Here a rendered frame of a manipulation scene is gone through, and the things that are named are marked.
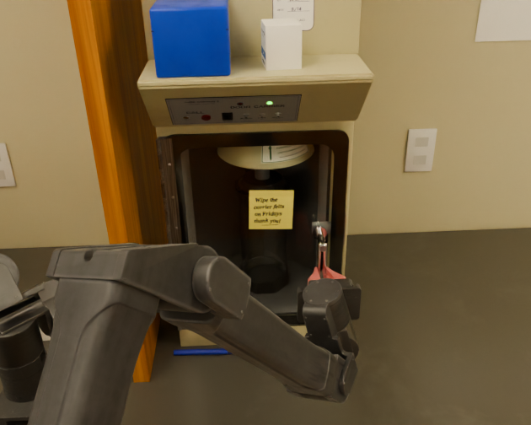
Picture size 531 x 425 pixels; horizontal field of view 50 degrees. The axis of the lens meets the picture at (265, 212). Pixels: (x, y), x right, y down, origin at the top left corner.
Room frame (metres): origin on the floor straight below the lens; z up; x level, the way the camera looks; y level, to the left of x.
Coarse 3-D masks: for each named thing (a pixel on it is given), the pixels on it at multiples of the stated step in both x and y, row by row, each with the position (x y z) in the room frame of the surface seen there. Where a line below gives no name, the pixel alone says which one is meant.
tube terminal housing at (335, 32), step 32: (256, 0) 0.87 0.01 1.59; (320, 0) 0.88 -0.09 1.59; (352, 0) 0.88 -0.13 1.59; (256, 32) 0.87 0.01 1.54; (320, 32) 0.88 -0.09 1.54; (352, 32) 0.88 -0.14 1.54; (160, 128) 0.87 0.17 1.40; (192, 128) 0.87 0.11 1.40; (224, 128) 0.87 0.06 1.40; (256, 128) 0.87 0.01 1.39; (288, 128) 0.88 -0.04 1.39; (320, 128) 0.88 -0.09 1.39; (352, 128) 0.88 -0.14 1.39
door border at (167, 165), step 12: (168, 144) 0.86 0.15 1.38; (168, 156) 0.86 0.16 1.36; (168, 168) 0.86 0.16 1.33; (168, 180) 0.86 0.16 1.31; (168, 192) 0.86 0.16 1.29; (168, 204) 0.86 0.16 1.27; (168, 216) 0.85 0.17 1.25; (180, 228) 0.86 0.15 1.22; (168, 240) 0.85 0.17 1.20; (180, 240) 0.86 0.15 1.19
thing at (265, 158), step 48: (192, 144) 0.86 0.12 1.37; (240, 144) 0.86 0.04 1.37; (288, 144) 0.86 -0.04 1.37; (336, 144) 0.87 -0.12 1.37; (192, 192) 0.86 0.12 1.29; (240, 192) 0.86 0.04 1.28; (336, 192) 0.87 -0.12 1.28; (192, 240) 0.86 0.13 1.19; (240, 240) 0.86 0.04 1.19; (288, 240) 0.86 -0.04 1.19; (336, 240) 0.87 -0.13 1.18; (288, 288) 0.86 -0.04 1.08
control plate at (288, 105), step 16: (240, 96) 0.78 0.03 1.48; (256, 96) 0.78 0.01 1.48; (272, 96) 0.78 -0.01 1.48; (288, 96) 0.79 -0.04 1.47; (176, 112) 0.81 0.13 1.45; (192, 112) 0.81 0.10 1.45; (208, 112) 0.81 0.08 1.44; (224, 112) 0.81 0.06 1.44; (240, 112) 0.82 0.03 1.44; (256, 112) 0.82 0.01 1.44; (272, 112) 0.82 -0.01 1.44; (288, 112) 0.82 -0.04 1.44
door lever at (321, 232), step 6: (318, 228) 0.86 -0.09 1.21; (312, 234) 0.86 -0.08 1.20; (318, 234) 0.85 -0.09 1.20; (324, 234) 0.86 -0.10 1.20; (318, 240) 0.84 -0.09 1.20; (324, 240) 0.83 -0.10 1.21; (318, 246) 0.82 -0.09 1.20; (324, 246) 0.81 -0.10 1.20; (318, 252) 0.82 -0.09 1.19; (324, 252) 0.82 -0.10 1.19; (318, 258) 0.82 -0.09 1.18; (324, 258) 0.82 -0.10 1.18; (318, 264) 0.82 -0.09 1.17; (324, 264) 0.82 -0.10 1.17; (318, 270) 0.82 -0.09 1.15; (324, 270) 0.82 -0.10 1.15; (324, 276) 0.82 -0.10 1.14
